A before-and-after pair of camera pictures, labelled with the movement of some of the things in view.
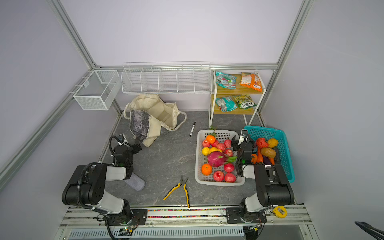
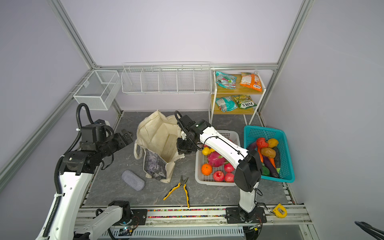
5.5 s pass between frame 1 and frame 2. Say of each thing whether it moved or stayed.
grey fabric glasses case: stayed
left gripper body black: moved
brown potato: stayed
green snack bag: stayed
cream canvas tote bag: moved
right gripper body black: moved
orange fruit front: stayed
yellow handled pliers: stayed
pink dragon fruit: stayed
